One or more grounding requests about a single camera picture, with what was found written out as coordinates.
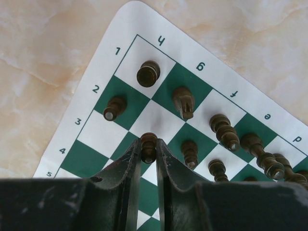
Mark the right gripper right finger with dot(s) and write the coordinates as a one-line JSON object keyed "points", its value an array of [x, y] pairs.
{"points": [[188, 202]]}

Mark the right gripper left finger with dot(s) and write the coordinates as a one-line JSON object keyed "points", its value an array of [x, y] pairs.
{"points": [[106, 201]]}

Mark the dark pawn chess piece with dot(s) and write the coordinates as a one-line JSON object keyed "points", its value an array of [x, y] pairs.
{"points": [[148, 147]]}

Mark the green white chess mat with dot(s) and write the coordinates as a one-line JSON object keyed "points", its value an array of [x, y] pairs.
{"points": [[110, 108]]}

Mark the dark knight chess piece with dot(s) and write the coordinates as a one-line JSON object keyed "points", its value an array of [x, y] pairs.
{"points": [[184, 102]]}

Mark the dark rook chess piece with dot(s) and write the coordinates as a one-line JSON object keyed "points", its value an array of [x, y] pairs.
{"points": [[148, 74]]}

